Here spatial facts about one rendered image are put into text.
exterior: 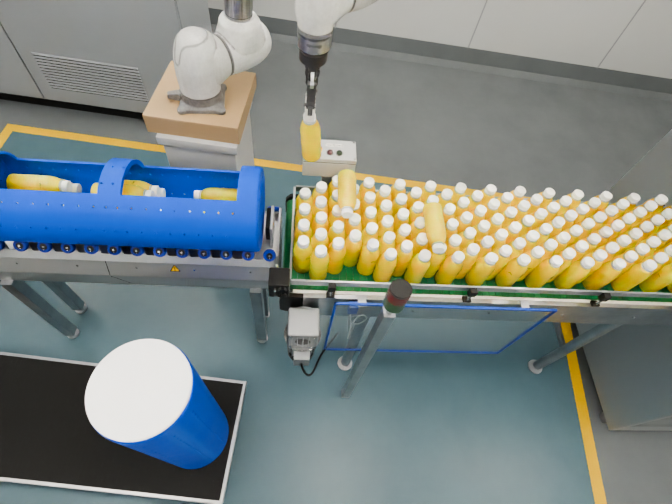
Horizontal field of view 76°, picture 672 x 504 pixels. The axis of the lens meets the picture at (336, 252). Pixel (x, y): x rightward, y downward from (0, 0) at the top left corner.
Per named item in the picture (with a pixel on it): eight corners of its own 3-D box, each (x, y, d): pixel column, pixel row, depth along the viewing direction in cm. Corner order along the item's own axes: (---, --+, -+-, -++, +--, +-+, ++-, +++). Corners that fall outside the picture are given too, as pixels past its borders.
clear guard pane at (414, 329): (325, 348, 188) (336, 303, 146) (496, 351, 195) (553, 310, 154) (325, 349, 187) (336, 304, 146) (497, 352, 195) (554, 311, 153)
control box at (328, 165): (302, 156, 171) (303, 137, 162) (352, 159, 173) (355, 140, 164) (302, 175, 166) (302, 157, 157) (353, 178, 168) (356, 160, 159)
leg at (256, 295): (257, 333, 235) (249, 281, 182) (268, 333, 236) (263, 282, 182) (256, 343, 232) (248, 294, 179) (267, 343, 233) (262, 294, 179)
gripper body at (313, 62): (300, 35, 113) (299, 66, 121) (298, 55, 109) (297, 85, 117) (328, 38, 114) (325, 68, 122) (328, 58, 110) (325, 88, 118)
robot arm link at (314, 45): (296, 34, 104) (295, 56, 109) (333, 38, 105) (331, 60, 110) (297, 13, 109) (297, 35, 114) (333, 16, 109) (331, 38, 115)
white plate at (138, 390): (205, 348, 124) (206, 349, 125) (111, 330, 124) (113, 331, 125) (170, 451, 110) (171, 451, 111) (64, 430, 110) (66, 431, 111)
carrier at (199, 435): (236, 407, 200) (176, 396, 200) (207, 348, 126) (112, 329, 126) (217, 475, 186) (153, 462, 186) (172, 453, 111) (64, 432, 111)
